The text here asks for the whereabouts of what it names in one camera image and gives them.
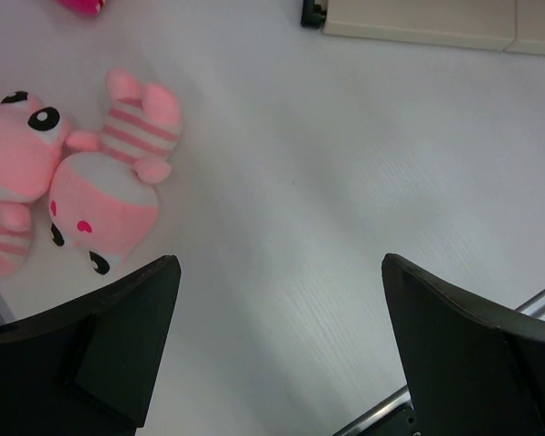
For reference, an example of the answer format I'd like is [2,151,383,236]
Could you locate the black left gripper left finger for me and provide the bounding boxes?
[0,255,181,435]

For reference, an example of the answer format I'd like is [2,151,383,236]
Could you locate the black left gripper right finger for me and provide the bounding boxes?
[380,253,545,436]

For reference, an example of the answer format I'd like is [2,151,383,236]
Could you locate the pink striped plush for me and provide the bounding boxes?
[48,69,183,275]
[0,91,70,279]

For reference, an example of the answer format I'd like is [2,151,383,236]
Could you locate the white plush glasses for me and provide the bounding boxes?
[58,0,107,17]

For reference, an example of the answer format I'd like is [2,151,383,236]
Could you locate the beige three-tier shelf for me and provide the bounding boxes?
[301,0,545,55]

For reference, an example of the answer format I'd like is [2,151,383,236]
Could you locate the aluminium mounting rail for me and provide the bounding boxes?
[331,277,545,436]

